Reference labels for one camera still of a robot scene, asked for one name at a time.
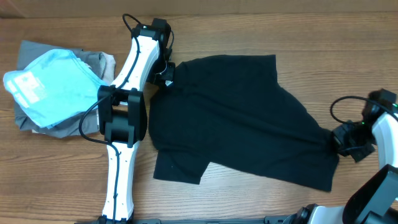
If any black t-shirt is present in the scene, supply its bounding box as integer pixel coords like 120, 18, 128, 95
149, 55, 339, 192

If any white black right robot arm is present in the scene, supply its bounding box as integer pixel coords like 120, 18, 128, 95
283, 89, 397, 224

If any white pink folded garment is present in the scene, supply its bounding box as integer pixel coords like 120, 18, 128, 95
93, 52, 116, 85

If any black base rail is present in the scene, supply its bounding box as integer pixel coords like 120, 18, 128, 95
74, 215, 293, 224

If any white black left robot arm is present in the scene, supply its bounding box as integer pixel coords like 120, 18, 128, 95
97, 18, 175, 223

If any light blue folded shirt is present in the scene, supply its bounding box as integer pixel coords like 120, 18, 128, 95
3, 49, 106, 128

